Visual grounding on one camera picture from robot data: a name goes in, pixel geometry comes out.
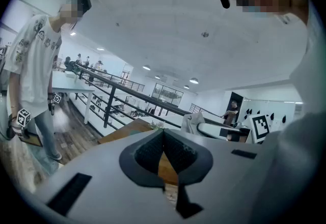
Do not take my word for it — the person's white shirt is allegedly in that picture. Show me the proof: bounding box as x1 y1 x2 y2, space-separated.
251 1 326 221

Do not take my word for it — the grey cleaning cloth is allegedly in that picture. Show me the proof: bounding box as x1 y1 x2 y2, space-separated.
181 113 206 134

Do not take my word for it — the black metal railing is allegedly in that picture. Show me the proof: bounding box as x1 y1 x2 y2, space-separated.
72 63 245 134

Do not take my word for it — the artificial flower bouquet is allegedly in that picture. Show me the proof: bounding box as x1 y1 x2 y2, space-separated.
148 120 166 130

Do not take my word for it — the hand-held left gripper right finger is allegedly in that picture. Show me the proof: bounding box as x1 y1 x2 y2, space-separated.
164 128 214 185

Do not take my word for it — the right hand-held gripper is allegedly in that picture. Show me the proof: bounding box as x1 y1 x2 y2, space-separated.
196 114 271 144

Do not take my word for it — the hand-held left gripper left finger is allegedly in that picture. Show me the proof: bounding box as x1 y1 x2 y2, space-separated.
119 128 166 188

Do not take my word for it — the white table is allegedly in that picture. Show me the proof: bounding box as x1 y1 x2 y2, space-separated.
51 71 95 125

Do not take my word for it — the large glass window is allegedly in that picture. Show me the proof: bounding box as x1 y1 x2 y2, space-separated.
151 82 184 107

